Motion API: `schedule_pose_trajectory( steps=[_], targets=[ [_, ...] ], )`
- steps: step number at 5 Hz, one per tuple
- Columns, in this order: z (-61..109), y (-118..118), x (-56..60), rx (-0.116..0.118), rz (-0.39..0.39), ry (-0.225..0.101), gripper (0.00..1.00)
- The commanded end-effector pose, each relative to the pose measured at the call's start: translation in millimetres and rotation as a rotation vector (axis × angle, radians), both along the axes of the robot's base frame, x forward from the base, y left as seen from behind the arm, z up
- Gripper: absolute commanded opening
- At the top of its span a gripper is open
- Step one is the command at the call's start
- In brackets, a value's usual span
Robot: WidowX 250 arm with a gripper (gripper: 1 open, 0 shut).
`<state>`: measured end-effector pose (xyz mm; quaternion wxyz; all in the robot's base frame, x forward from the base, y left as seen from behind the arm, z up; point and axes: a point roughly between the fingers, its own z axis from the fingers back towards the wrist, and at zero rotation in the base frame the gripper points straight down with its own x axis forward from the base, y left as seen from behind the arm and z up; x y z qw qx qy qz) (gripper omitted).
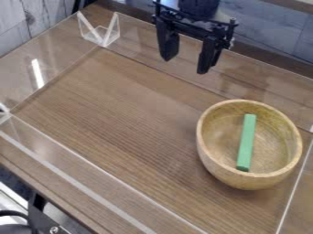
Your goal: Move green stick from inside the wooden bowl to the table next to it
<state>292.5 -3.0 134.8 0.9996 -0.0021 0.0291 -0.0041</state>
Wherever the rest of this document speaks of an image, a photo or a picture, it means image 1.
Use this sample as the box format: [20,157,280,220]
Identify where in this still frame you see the green rectangular stick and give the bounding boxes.
[235,114,256,172]

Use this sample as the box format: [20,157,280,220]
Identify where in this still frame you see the black cable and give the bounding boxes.
[0,209,30,227]

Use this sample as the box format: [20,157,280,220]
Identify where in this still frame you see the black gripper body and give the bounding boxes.
[152,0,238,49]

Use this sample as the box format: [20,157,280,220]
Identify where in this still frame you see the clear acrylic tray wall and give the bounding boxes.
[0,103,205,234]

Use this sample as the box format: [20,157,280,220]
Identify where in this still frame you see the clear acrylic corner bracket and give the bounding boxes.
[77,11,120,48]

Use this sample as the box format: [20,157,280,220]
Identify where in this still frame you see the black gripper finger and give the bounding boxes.
[155,18,179,61]
[196,36,220,74]

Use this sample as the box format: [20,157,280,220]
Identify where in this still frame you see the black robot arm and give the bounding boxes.
[151,0,238,74]

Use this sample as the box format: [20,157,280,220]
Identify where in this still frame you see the black table frame leg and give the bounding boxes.
[28,193,72,234]

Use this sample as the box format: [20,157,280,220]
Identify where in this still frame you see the wooden bowl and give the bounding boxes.
[195,100,303,190]

